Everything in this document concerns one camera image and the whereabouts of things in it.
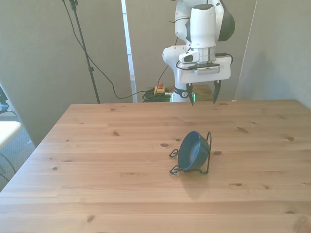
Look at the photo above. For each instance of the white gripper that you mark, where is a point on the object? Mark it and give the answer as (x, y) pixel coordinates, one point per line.
(187, 77)

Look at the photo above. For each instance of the dark blue bowl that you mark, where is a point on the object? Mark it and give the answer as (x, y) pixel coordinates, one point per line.
(192, 150)

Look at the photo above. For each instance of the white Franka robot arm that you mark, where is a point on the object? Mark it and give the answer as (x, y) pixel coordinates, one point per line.
(202, 29)

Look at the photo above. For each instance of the small wooden side table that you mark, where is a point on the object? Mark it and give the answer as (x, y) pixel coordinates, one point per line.
(204, 92)

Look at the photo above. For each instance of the yellow emergency stop button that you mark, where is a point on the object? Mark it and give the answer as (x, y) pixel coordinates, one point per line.
(160, 90)

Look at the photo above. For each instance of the black tripod stand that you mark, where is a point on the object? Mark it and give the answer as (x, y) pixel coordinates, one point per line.
(84, 46)

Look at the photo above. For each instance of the white side table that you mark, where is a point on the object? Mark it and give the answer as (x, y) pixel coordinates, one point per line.
(7, 131)

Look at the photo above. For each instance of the black chair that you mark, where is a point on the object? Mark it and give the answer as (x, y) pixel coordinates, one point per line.
(3, 99)

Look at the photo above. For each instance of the grey bar camera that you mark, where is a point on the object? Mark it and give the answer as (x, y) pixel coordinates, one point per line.
(209, 70)

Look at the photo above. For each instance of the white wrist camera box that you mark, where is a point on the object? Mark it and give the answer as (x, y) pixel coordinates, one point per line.
(188, 57)

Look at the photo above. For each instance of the white vertical post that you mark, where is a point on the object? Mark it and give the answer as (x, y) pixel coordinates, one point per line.
(128, 48)

